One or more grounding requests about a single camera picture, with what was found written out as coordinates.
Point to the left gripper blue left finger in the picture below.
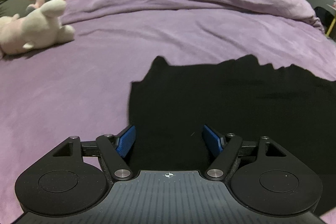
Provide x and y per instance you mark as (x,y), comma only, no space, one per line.
(124,140)

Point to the purple bed blanket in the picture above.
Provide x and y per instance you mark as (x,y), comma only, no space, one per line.
(82,87)

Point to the dark clothes on chair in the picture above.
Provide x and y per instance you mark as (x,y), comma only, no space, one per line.
(325,16)

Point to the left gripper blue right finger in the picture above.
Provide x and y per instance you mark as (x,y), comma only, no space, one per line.
(214,142)

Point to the black long-sleeve sweater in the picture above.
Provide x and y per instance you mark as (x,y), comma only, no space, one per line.
(290,105)

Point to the white plush toy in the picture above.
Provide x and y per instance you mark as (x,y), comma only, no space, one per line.
(40,29)

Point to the yellow side table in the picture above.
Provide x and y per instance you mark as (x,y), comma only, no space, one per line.
(333,7)

